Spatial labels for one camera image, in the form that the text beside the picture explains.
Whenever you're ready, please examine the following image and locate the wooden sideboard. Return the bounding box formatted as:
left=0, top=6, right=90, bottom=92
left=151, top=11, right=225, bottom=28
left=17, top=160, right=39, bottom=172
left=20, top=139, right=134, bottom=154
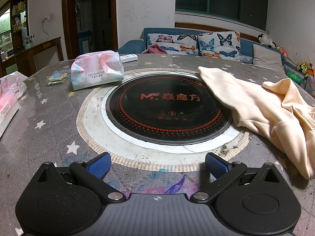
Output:
left=0, top=37, right=62, bottom=78

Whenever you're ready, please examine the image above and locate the dark window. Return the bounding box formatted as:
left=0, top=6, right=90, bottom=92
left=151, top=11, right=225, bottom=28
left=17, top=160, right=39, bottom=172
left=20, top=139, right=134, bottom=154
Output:
left=175, top=0, right=269, bottom=29

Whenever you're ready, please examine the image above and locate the green toy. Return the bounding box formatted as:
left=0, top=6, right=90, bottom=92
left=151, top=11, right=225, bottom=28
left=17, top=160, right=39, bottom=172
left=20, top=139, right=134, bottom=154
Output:
left=285, top=72, right=303, bottom=84

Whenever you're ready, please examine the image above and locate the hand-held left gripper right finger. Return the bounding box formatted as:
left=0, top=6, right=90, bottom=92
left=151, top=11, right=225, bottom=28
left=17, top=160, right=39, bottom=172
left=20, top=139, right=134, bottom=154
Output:
left=191, top=152, right=283, bottom=203

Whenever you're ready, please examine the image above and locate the grey star tablecloth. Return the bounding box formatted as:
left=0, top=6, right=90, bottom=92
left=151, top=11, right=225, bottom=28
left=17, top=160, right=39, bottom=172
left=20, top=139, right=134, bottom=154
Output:
left=0, top=53, right=315, bottom=236

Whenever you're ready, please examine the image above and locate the cream sweatshirt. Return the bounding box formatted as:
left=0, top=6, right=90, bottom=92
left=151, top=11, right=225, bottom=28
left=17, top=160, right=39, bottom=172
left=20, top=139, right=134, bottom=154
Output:
left=197, top=65, right=315, bottom=180

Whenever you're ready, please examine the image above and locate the grey cushion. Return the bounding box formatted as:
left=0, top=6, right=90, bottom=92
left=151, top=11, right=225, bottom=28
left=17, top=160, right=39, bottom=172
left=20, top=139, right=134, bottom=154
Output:
left=252, top=44, right=283, bottom=73

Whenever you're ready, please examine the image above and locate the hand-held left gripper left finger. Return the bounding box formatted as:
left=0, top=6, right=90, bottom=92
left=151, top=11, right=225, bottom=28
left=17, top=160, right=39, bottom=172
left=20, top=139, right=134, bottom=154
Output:
left=36, top=152, right=125, bottom=203

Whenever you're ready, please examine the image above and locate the butterfly print cushion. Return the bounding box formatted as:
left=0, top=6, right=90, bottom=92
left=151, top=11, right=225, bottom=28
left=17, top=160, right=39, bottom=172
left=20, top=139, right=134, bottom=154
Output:
left=197, top=31, right=242, bottom=63
left=146, top=33, right=198, bottom=56

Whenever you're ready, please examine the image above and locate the small colourful packet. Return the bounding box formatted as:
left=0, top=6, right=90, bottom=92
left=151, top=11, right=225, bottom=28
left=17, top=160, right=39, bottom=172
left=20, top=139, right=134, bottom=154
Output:
left=47, top=70, right=70, bottom=86

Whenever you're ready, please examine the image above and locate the pastel tissue pack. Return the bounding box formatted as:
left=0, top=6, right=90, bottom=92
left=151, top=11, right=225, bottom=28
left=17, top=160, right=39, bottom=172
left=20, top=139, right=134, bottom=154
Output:
left=71, top=50, right=125, bottom=91

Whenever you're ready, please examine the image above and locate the blue sofa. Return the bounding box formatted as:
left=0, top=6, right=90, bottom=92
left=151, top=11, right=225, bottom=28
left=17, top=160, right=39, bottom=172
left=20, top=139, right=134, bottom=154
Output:
left=116, top=28, right=315, bottom=91

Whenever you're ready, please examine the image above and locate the wooden display shelf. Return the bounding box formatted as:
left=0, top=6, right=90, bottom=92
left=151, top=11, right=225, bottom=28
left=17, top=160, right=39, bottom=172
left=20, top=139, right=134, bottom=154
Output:
left=0, top=0, right=30, bottom=62

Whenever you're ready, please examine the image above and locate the black white plush toy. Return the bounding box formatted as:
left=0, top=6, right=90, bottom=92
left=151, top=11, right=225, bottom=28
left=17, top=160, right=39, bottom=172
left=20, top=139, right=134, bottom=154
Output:
left=258, top=34, right=278, bottom=49

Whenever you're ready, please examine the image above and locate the pink white tissue pack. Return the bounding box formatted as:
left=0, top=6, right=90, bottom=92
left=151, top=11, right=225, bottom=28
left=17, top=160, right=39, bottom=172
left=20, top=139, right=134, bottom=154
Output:
left=0, top=71, right=29, bottom=138

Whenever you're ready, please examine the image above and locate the black round heater plate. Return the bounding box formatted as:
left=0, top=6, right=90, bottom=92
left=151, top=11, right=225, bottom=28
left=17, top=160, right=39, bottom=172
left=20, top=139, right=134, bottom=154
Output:
left=106, top=73, right=233, bottom=143

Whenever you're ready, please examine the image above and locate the pink cloth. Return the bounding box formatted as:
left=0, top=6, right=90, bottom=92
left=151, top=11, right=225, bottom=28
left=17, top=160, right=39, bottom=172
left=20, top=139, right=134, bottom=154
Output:
left=142, top=44, right=168, bottom=54

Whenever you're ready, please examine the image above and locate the wooden door frame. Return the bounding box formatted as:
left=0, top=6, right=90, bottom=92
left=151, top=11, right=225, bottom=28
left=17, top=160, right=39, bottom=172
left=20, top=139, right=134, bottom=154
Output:
left=61, top=0, right=119, bottom=60

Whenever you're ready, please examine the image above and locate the orange brown plush toy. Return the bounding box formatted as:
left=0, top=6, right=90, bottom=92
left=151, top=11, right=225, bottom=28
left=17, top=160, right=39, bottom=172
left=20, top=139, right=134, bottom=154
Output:
left=296, top=63, right=315, bottom=75

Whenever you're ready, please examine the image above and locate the white power strip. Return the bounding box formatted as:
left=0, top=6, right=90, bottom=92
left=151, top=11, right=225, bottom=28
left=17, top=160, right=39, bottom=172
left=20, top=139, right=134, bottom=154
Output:
left=120, top=53, right=138, bottom=63

